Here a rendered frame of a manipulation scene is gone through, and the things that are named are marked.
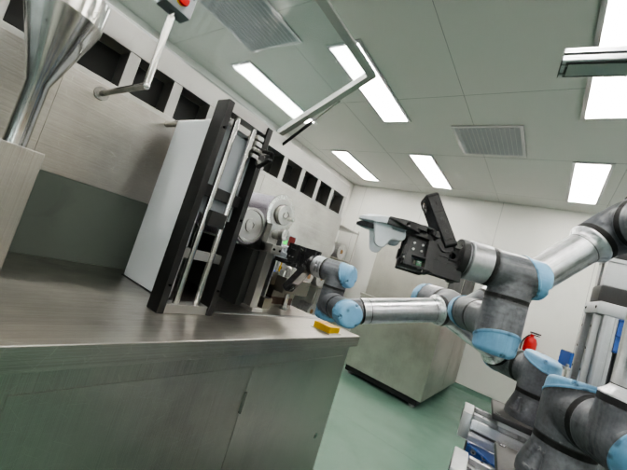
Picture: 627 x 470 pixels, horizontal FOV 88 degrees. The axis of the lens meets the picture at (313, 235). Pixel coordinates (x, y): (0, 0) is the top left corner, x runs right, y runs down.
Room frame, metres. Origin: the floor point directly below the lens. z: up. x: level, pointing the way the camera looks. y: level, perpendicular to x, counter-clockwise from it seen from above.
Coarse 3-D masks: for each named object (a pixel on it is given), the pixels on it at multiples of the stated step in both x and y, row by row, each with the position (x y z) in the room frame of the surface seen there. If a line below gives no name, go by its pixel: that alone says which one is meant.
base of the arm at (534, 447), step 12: (528, 444) 0.74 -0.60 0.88; (540, 444) 0.71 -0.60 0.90; (552, 444) 0.69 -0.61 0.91; (516, 456) 0.76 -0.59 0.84; (528, 456) 0.72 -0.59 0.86; (540, 456) 0.71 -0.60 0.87; (552, 456) 0.69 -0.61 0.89; (564, 456) 0.68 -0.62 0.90; (576, 456) 0.67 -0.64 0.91; (588, 456) 0.67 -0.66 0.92; (516, 468) 0.74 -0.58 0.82; (528, 468) 0.71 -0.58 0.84; (540, 468) 0.70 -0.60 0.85; (552, 468) 0.68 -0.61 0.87; (564, 468) 0.67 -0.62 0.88; (576, 468) 0.67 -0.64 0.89; (588, 468) 0.67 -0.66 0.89
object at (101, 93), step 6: (138, 84) 0.78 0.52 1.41; (144, 84) 0.77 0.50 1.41; (96, 90) 0.93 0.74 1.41; (102, 90) 0.93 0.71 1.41; (108, 90) 0.90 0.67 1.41; (114, 90) 0.87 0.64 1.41; (120, 90) 0.85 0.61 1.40; (126, 90) 0.83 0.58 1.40; (132, 90) 0.82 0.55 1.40; (96, 96) 0.94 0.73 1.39; (102, 96) 0.95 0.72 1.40; (108, 96) 0.96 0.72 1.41
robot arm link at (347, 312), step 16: (336, 304) 0.93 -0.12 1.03; (352, 304) 0.90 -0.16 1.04; (368, 304) 0.94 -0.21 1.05; (384, 304) 0.95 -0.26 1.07; (400, 304) 0.96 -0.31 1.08; (416, 304) 0.98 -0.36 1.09; (432, 304) 0.99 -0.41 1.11; (448, 304) 0.99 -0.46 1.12; (336, 320) 0.91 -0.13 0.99; (352, 320) 0.90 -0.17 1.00; (368, 320) 0.94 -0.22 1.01; (384, 320) 0.95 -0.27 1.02; (400, 320) 0.97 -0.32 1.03; (416, 320) 0.98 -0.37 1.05; (432, 320) 1.00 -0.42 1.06; (448, 320) 0.99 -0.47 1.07
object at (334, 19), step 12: (324, 0) 0.98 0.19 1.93; (324, 12) 1.01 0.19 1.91; (336, 12) 1.04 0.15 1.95; (336, 24) 1.06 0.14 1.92; (348, 36) 1.11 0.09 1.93; (348, 48) 1.15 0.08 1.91; (360, 60) 1.20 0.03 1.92; (372, 72) 1.27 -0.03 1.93; (360, 84) 1.32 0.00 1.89; (336, 96) 1.36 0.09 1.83; (324, 108) 1.42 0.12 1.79; (300, 120) 1.47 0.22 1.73
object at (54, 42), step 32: (32, 0) 0.62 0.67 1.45; (32, 32) 0.63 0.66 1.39; (64, 32) 0.65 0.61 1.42; (96, 32) 0.69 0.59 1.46; (32, 64) 0.65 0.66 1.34; (64, 64) 0.68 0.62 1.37; (32, 96) 0.67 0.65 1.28; (32, 128) 0.69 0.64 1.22; (0, 160) 0.64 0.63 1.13; (32, 160) 0.68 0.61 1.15; (0, 192) 0.65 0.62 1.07; (0, 224) 0.67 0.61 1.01; (0, 256) 0.68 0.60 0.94
